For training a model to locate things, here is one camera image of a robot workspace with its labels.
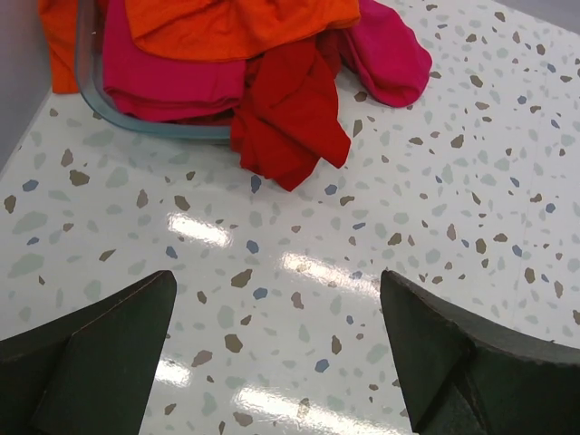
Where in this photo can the pink t-shirt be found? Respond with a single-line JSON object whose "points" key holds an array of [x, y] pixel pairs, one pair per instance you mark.
{"points": [[380, 49]]}

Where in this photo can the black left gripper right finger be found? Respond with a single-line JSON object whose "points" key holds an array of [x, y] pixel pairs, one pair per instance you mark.
{"points": [[463, 374]]}

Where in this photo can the orange t-shirt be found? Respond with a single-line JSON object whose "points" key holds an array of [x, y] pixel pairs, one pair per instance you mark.
{"points": [[207, 31]]}

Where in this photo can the light blue plastic basket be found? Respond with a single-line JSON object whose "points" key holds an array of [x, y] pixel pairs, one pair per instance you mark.
{"points": [[88, 75]]}

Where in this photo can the red t-shirt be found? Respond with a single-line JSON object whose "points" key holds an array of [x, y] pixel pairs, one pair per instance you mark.
{"points": [[287, 120]]}

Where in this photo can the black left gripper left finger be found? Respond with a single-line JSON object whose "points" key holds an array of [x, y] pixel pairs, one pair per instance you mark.
{"points": [[90, 371]]}

